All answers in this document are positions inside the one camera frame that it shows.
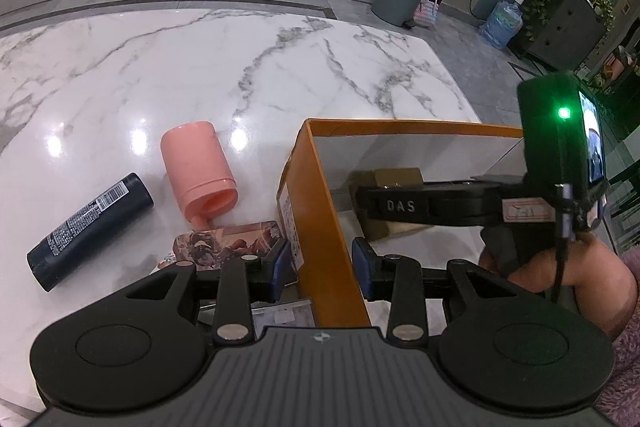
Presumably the blue water jug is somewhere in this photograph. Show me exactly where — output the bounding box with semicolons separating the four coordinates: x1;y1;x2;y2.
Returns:
481;0;523;50

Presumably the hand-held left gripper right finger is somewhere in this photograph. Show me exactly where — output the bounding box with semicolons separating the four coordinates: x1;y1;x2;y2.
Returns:
351;236;523;348

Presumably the pink fuzzy cloth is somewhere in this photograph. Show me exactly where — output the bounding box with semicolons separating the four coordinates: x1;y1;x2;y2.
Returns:
595;247;640;427

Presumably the pink plastic container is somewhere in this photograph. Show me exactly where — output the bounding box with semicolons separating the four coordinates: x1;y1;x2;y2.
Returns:
160;121;237;230

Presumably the illustrated card box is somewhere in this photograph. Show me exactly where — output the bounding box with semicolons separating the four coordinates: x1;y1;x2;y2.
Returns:
157;220;291;274

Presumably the woven basket bag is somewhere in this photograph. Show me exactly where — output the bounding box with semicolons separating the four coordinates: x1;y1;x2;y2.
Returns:
412;0;441;30

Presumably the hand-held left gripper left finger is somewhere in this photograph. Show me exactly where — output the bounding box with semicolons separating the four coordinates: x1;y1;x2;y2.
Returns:
112;239;292;348

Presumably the dark grey cabinet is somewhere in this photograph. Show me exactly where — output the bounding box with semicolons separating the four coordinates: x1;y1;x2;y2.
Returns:
510;0;608;72

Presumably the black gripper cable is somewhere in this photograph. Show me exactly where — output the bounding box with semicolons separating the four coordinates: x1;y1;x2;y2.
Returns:
552;183;575;303

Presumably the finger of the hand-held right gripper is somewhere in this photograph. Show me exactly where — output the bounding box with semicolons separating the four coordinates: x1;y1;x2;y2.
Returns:
355;177;502;229

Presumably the small brown box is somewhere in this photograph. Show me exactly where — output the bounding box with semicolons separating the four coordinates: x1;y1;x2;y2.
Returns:
349;167;427;240

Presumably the person's right hand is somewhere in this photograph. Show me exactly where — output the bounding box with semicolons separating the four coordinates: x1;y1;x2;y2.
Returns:
477;232;638;339

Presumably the orange cardboard box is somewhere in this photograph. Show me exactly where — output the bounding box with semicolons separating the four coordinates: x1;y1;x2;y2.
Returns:
277;118;526;329

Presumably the black bottle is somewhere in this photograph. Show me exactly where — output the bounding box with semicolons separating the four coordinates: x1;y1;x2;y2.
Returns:
26;173;155;293

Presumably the white lotion tube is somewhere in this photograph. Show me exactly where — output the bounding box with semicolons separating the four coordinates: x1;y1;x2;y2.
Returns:
197;296;317;334

